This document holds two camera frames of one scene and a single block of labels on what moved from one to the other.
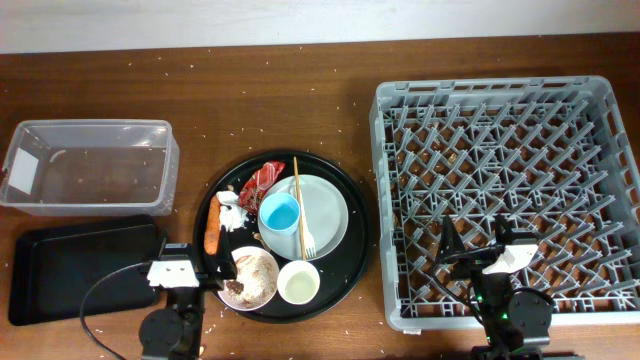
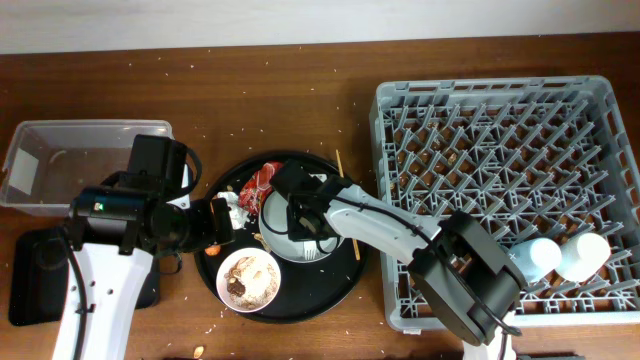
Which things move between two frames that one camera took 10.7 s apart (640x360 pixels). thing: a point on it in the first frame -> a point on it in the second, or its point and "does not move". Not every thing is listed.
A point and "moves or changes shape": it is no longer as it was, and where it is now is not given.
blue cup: (279, 215) -> (533, 257)
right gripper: (472, 261) -> (296, 229)
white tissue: (232, 216) does not move
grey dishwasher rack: (559, 156) does not move
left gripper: (223, 266) -> (206, 235)
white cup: (298, 282) -> (583, 256)
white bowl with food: (257, 277) does not move
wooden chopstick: (300, 221) moves or changes shape
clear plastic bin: (100, 167) does not move
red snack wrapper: (253, 187) does not move
